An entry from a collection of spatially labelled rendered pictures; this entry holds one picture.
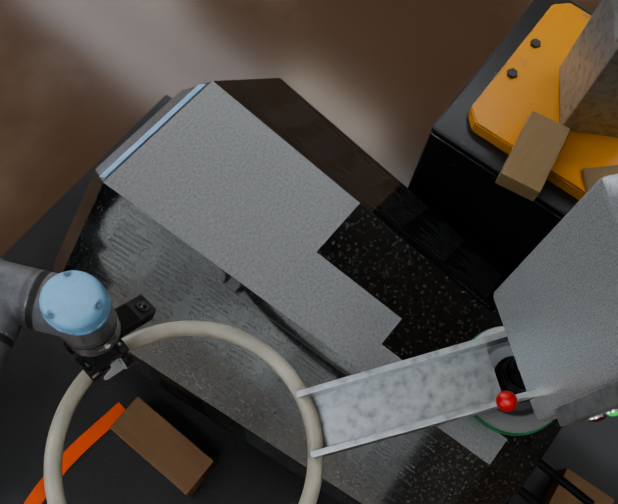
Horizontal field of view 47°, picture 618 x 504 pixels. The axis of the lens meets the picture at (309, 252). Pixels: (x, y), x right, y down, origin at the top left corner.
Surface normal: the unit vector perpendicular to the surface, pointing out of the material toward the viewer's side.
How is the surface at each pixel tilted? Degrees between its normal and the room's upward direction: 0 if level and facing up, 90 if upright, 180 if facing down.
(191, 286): 45
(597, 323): 90
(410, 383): 16
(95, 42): 0
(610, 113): 90
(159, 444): 0
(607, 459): 0
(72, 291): 8
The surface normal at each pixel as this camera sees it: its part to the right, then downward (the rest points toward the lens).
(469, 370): -0.22, -0.30
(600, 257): -0.97, 0.20
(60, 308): 0.19, -0.36
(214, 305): -0.38, 0.25
